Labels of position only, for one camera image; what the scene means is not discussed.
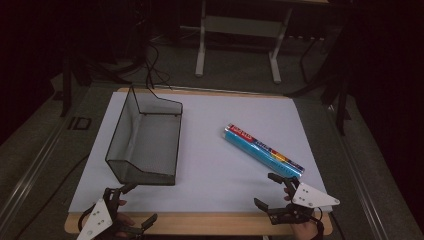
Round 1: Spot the black floor cable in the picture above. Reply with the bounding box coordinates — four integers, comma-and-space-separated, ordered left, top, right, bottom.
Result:
18, 152, 92, 236

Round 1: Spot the white paper sheet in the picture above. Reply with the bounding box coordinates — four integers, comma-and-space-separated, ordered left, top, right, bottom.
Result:
68, 91, 333, 214

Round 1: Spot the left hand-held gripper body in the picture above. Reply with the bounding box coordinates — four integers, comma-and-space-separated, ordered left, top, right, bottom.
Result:
76, 187, 145, 240

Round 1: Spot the black floor socket plate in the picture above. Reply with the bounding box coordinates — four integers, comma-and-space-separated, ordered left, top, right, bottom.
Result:
67, 116, 93, 131

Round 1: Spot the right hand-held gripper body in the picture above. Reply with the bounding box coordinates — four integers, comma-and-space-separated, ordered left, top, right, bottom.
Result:
269, 175, 341, 226

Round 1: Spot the black wire mesh basket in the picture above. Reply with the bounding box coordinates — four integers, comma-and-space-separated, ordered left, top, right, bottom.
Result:
105, 84, 184, 186

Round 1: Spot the bundle of black cables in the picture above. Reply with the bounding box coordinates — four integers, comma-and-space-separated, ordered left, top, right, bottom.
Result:
83, 19, 173, 92

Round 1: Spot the grey metal floor rail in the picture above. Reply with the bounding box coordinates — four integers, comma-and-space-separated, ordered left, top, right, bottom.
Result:
0, 109, 76, 231
324, 103, 391, 240

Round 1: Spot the black metal stand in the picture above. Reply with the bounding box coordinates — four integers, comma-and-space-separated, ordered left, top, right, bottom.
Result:
284, 29, 353, 136

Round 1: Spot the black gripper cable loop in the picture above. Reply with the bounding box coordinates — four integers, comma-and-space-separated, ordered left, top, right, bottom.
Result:
77, 203, 97, 232

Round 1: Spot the person's right hand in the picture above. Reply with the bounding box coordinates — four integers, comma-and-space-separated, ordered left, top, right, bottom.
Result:
289, 219, 320, 240

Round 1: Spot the white metal stand frame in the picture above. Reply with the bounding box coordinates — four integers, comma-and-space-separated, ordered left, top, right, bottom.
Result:
194, 0, 295, 85

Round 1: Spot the black wrist strap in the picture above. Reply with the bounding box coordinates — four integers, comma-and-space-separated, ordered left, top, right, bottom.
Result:
312, 207, 325, 240

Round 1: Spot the person's left hand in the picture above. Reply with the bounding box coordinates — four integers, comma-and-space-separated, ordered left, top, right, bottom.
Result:
113, 199, 137, 239

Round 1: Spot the blue roll with colourful label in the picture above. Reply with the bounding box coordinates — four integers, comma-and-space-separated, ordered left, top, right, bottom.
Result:
223, 122, 306, 180

